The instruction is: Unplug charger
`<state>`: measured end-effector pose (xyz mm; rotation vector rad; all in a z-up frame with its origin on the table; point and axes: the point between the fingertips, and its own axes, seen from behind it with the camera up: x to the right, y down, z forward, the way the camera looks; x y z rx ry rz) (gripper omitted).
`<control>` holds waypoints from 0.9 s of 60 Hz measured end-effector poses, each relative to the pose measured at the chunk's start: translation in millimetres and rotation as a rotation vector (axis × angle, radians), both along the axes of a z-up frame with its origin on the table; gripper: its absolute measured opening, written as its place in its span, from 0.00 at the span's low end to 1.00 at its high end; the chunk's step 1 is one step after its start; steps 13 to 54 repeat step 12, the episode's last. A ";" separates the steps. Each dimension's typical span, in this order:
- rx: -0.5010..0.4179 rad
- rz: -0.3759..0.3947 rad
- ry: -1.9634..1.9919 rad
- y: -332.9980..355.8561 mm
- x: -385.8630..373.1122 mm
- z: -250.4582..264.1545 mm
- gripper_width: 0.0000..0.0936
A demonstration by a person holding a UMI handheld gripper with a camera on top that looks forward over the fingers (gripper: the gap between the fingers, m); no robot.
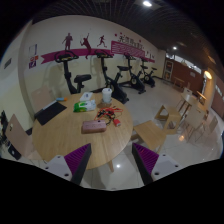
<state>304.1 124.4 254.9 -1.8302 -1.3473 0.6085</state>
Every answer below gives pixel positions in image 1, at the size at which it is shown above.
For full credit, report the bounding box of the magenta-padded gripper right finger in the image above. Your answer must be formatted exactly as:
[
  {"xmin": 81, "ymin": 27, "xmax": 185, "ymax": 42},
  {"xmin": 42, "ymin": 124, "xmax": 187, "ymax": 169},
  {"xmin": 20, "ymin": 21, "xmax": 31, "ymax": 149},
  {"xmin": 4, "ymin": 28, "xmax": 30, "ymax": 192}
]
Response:
[{"xmin": 131, "ymin": 142, "xmax": 184, "ymax": 186}]

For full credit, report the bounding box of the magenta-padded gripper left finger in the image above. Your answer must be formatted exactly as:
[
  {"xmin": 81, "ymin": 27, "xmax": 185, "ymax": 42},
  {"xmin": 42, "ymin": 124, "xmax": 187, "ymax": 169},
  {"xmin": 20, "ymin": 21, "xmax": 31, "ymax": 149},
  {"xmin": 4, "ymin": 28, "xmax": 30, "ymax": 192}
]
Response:
[{"xmin": 42, "ymin": 142, "xmax": 93, "ymax": 186}]

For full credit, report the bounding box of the red cable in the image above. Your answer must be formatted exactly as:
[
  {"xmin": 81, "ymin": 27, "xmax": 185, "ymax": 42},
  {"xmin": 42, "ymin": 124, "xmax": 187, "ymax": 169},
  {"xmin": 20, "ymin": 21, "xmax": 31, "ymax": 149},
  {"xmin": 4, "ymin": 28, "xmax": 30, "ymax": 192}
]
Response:
[{"xmin": 94, "ymin": 105, "xmax": 124, "ymax": 125}]

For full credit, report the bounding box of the low wooden seat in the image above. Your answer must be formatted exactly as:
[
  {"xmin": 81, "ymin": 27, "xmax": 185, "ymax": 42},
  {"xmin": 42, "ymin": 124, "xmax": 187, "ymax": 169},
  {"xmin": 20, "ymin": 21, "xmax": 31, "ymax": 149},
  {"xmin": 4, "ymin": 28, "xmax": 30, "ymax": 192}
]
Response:
[{"xmin": 132, "ymin": 119, "xmax": 168, "ymax": 154}]

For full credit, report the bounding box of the wooden chair with black edge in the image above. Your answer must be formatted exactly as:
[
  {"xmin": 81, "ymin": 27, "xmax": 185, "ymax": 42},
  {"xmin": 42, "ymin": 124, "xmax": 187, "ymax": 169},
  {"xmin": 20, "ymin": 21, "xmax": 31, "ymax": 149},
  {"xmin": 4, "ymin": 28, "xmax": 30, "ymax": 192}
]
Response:
[{"xmin": 3, "ymin": 113, "xmax": 38, "ymax": 161}]

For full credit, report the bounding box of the pink power strip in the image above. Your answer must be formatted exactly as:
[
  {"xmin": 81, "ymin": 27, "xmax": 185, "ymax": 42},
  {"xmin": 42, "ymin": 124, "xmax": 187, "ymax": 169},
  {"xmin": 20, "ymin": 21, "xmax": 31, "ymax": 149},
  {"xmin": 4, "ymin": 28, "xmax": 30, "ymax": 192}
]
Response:
[{"xmin": 81, "ymin": 119, "xmax": 108, "ymax": 135}]

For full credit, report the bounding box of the wooden stool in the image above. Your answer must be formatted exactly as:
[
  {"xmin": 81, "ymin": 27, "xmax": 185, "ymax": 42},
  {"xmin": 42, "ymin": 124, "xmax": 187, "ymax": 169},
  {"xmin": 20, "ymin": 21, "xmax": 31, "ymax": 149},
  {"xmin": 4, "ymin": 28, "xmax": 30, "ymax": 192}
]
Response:
[{"xmin": 154, "ymin": 104, "xmax": 183, "ymax": 132}]

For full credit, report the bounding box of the green wet wipes pack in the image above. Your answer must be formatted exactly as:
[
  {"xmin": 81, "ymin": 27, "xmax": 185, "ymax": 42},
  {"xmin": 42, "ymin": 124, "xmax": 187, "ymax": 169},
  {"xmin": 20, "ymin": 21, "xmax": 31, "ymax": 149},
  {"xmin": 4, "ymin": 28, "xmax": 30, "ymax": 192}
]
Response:
[{"xmin": 73, "ymin": 99, "xmax": 98, "ymax": 113}]

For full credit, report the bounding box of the light wooden chair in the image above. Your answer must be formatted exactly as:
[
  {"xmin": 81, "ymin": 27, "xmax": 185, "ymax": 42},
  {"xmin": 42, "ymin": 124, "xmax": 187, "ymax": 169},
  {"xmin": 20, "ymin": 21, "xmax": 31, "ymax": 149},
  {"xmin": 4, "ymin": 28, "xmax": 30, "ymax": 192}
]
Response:
[{"xmin": 30, "ymin": 84, "xmax": 57, "ymax": 116}]

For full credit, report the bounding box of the white flat box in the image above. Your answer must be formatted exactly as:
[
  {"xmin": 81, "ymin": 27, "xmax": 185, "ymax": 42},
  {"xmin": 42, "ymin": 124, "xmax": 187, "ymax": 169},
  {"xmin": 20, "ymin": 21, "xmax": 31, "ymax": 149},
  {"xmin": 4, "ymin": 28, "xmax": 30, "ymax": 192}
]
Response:
[{"xmin": 79, "ymin": 91, "xmax": 94, "ymax": 102}]

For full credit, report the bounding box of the brown round coaster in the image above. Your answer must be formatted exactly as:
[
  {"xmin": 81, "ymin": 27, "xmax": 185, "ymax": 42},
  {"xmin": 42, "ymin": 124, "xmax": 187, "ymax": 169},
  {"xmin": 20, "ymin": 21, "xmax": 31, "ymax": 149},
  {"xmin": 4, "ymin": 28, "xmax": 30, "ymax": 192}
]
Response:
[{"xmin": 97, "ymin": 100, "xmax": 113, "ymax": 109}]

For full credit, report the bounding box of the white cup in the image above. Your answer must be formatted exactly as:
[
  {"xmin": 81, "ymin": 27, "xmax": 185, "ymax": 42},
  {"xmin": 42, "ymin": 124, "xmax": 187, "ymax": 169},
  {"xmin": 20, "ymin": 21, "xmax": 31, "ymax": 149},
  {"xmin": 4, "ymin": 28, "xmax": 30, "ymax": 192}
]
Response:
[{"xmin": 101, "ymin": 87, "xmax": 114, "ymax": 104}]

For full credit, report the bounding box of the ceiling lights group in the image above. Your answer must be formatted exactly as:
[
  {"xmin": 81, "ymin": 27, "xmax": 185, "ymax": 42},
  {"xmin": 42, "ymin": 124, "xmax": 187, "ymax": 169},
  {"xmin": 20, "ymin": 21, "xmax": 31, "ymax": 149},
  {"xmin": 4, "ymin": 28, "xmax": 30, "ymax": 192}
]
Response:
[{"xmin": 141, "ymin": 0, "xmax": 214, "ymax": 81}]

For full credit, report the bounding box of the black cable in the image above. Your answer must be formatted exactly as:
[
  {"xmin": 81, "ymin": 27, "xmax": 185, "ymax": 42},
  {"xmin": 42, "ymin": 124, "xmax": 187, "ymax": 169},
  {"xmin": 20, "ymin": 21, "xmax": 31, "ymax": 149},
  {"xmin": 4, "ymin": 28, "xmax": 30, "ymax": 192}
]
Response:
[{"xmin": 95, "ymin": 109, "xmax": 116, "ymax": 126}]

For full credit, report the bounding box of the red and white wall poster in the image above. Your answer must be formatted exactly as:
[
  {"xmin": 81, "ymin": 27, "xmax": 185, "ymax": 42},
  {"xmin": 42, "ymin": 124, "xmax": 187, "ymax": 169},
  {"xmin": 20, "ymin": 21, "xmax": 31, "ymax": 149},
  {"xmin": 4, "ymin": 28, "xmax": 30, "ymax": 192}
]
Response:
[{"xmin": 28, "ymin": 55, "xmax": 39, "ymax": 70}]

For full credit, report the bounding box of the dark wall sign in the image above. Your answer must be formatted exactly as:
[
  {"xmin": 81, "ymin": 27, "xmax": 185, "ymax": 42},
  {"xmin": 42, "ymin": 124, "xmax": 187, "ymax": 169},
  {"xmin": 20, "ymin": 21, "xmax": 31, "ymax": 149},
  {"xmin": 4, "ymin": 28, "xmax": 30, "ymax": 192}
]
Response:
[{"xmin": 3, "ymin": 58, "xmax": 13, "ymax": 69}]

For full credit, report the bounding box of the white and blue wall poster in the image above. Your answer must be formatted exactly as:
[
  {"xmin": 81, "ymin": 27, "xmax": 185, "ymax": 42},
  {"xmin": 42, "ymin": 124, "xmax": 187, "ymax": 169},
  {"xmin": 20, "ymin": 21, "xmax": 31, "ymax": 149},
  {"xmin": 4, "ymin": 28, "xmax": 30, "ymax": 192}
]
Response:
[{"xmin": 28, "ymin": 44, "xmax": 38, "ymax": 56}]

